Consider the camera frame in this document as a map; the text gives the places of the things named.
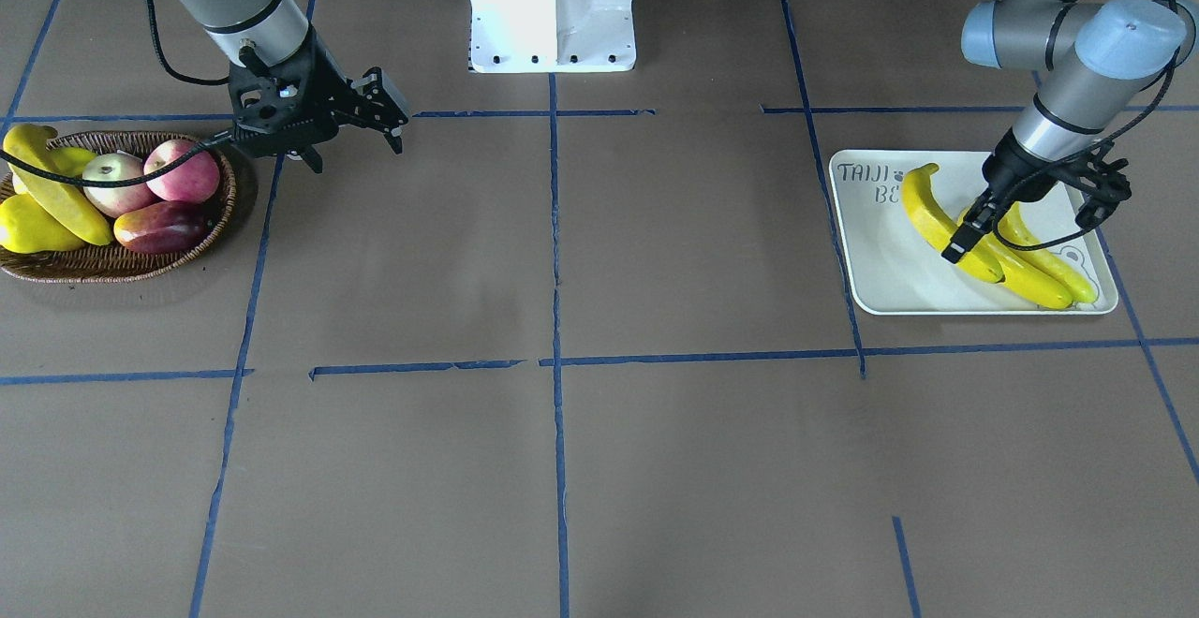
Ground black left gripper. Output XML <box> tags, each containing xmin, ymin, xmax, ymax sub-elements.
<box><xmin>940</xmin><ymin>130</ymin><xmax>1132</xmax><ymax>265</ymax></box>

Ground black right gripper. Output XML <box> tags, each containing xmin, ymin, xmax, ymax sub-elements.
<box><xmin>228</xmin><ymin>28</ymin><xmax>410</xmax><ymax>175</ymax></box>

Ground yellow banana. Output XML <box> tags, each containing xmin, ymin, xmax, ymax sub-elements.
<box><xmin>900</xmin><ymin>163</ymin><xmax>1004</xmax><ymax>284</ymax></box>
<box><xmin>994</xmin><ymin>204</ymin><xmax>1098</xmax><ymax>307</ymax></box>
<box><xmin>956</xmin><ymin>234</ymin><xmax>1074</xmax><ymax>310</ymax></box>
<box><xmin>4</xmin><ymin>124</ymin><xmax>114</xmax><ymax>246</ymax></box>

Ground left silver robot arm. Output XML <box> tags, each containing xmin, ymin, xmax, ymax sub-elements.
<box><xmin>940</xmin><ymin>0</ymin><xmax>1195</xmax><ymax>264</ymax></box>

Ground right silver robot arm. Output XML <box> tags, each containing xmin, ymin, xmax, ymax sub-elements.
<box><xmin>179</xmin><ymin>0</ymin><xmax>408</xmax><ymax>172</ymax></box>

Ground red pink apple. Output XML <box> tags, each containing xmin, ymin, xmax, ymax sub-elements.
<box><xmin>144</xmin><ymin>139</ymin><xmax>221</xmax><ymax>203</ymax></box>

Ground cream bear tray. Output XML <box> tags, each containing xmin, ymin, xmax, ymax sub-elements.
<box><xmin>829</xmin><ymin>149</ymin><xmax>1120</xmax><ymax>316</ymax></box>

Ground dark red mango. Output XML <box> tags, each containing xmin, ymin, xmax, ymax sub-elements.
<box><xmin>112</xmin><ymin>202</ymin><xmax>213</xmax><ymax>256</ymax></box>

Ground white pillar with base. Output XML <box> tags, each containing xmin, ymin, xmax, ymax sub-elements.
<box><xmin>468</xmin><ymin>0</ymin><xmax>638</xmax><ymax>73</ymax></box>

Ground pale green-red apple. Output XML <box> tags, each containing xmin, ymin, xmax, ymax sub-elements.
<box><xmin>82</xmin><ymin>152</ymin><xmax>159</xmax><ymax>218</ymax></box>

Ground yellow mango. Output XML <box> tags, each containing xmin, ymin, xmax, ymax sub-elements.
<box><xmin>1</xmin><ymin>193</ymin><xmax>88</xmax><ymax>254</ymax></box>

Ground black camera cable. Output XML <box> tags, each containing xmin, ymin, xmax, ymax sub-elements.
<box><xmin>988</xmin><ymin>0</ymin><xmax>1183</xmax><ymax>254</ymax></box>
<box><xmin>0</xmin><ymin>0</ymin><xmax>245</xmax><ymax>190</ymax></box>

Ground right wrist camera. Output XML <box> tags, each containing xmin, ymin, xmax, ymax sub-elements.
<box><xmin>228</xmin><ymin>64</ymin><xmax>314</xmax><ymax>133</ymax></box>

